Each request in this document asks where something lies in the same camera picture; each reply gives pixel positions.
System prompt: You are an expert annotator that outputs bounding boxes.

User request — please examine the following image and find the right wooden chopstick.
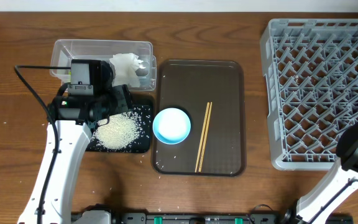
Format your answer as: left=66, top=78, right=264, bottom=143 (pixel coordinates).
left=198, top=105, right=213, bottom=173

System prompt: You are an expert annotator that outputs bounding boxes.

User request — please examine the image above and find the wooden chopstick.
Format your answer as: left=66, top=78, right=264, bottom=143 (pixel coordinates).
left=194, top=102, right=211, bottom=173
left=198, top=105, right=213, bottom=173

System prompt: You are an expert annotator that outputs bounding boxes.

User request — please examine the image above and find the white rice pile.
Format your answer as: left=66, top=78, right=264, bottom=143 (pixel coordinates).
left=91, top=105, right=152, bottom=151

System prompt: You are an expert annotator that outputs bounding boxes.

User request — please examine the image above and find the light blue bowl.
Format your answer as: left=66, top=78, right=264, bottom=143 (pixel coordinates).
left=152, top=108, right=191, bottom=145

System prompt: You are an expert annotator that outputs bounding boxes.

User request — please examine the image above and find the brown serving tray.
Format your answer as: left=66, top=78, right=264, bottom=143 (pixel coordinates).
left=152, top=60, right=246, bottom=177

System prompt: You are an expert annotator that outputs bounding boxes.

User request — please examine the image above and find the white napkin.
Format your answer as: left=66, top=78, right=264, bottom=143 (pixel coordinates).
left=109, top=53, right=144, bottom=88

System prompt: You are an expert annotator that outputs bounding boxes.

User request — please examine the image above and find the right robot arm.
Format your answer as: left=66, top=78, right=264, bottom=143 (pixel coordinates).
left=280, top=123, right=358, bottom=223

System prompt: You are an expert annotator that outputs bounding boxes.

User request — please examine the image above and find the clear plastic bin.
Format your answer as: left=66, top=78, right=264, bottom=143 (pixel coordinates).
left=51, top=39, right=157, bottom=91

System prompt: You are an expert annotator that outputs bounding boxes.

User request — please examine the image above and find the black tray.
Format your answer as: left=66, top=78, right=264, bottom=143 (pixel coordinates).
left=85, top=98, right=154, bottom=154

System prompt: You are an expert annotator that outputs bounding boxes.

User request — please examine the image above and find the left wooden chopstick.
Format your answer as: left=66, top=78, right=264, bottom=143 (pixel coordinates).
left=194, top=102, right=211, bottom=173

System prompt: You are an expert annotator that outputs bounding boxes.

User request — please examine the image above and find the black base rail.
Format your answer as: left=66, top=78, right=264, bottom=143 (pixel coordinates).
left=113, top=212, right=354, bottom=224

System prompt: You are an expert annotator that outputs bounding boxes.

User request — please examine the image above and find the grey dishwasher rack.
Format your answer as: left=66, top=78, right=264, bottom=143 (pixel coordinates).
left=260, top=19, right=358, bottom=170

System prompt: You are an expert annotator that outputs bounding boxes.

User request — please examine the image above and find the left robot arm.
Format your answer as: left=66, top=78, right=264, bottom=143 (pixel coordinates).
left=18, top=83, right=132, bottom=223

